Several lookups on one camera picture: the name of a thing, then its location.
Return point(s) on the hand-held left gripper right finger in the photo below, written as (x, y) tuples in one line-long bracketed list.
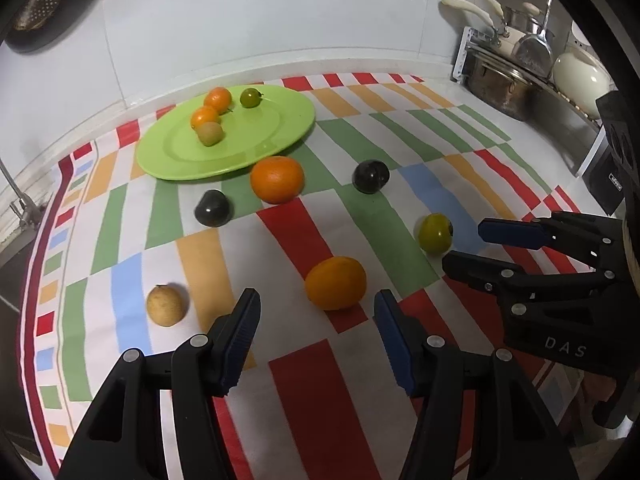
[(395, 340)]

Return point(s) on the brown kiwi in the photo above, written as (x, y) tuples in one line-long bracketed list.
[(209, 134)]

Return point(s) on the yellow-green persimmon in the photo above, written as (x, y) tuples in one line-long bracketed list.
[(434, 234)]

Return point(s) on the steel pot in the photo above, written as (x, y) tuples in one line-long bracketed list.
[(500, 87)]

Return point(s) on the small green fruit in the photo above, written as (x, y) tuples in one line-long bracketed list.
[(250, 98)]

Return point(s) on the small tangerine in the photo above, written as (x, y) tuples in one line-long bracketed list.
[(218, 99), (204, 116)]

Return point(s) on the dark plum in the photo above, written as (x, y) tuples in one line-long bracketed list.
[(213, 208), (370, 176)]

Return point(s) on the tan round fruit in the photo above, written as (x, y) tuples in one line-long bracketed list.
[(166, 306)]

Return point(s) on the metal dish rack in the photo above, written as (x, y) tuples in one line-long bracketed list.
[(467, 47)]

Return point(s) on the black appliance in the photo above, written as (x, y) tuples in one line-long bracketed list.
[(605, 175)]

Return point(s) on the steel ladle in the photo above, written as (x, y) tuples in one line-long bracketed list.
[(532, 47)]

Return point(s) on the metal faucet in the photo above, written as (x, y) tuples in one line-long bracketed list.
[(22, 202)]

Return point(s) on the large round orange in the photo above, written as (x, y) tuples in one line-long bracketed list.
[(276, 179)]

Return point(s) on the green plate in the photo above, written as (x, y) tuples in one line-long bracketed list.
[(260, 130)]

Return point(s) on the oval orange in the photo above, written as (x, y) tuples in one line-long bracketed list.
[(335, 282)]

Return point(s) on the white ceramic pot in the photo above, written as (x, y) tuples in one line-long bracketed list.
[(580, 77)]

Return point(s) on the colourful checked tablecloth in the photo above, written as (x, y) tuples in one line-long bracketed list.
[(320, 410)]

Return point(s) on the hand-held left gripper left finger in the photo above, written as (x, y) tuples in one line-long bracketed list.
[(235, 345)]

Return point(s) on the dark frying pan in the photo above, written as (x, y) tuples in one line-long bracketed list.
[(45, 5)]

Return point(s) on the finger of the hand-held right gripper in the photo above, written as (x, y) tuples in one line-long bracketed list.
[(475, 270), (510, 232)]

